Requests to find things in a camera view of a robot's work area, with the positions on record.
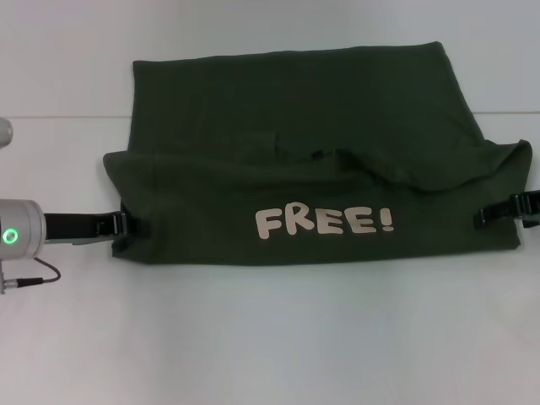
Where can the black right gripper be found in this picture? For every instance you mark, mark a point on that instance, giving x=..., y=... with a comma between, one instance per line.
x=527, y=208

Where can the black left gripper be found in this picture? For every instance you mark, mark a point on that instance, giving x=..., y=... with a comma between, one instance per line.
x=71, y=225

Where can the dark green t-shirt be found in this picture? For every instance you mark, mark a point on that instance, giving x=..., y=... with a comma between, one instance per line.
x=295, y=169

